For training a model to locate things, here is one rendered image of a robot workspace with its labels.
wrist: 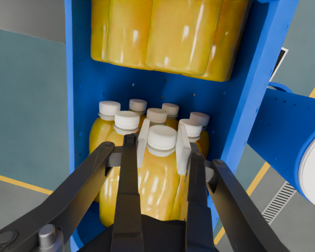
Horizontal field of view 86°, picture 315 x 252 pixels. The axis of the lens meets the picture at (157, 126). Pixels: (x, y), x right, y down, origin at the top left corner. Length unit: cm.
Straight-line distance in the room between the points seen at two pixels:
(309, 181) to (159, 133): 41
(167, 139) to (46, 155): 179
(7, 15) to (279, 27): 71
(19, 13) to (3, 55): 111
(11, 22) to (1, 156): 166
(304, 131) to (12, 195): 247
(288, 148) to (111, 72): 46
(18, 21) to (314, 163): 92
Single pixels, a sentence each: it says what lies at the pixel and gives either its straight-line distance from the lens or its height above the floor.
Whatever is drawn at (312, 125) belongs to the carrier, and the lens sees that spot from 51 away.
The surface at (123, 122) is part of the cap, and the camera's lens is 26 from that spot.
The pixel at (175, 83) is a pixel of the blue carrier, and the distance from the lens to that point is 42.
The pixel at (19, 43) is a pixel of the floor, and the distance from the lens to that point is 178.
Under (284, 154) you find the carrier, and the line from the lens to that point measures 54.
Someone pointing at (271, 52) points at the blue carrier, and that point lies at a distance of 20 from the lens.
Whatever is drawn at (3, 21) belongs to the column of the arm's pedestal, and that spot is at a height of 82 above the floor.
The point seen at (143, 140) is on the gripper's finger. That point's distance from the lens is 16.
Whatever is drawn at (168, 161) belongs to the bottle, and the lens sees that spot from 22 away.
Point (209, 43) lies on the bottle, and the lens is 20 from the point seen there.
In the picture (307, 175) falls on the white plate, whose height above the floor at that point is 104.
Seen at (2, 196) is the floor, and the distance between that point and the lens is 258.
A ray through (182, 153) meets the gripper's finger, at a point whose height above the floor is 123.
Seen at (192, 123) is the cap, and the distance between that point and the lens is 28.
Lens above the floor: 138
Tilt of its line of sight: 70 degrees down
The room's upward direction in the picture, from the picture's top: 172 degrees counter-clockwise
